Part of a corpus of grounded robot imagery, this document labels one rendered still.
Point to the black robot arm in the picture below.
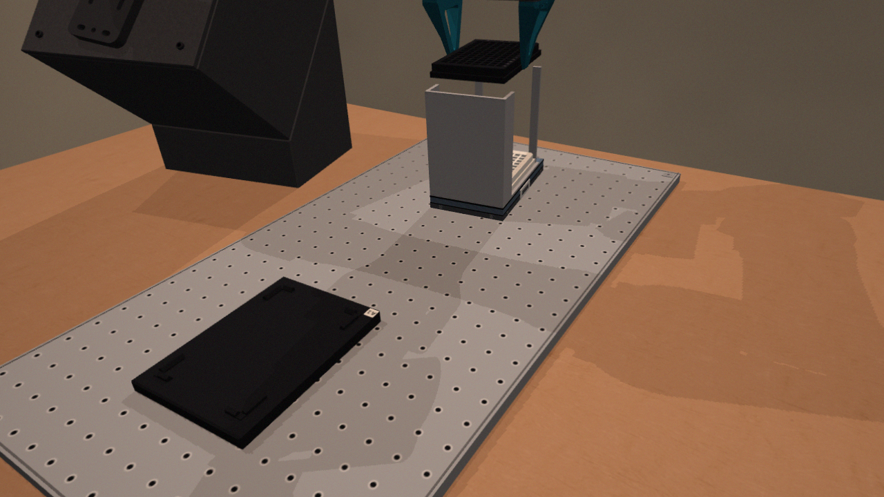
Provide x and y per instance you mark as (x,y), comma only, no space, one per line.
(104,22)

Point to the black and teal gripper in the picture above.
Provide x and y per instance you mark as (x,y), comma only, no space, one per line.
(530,12)

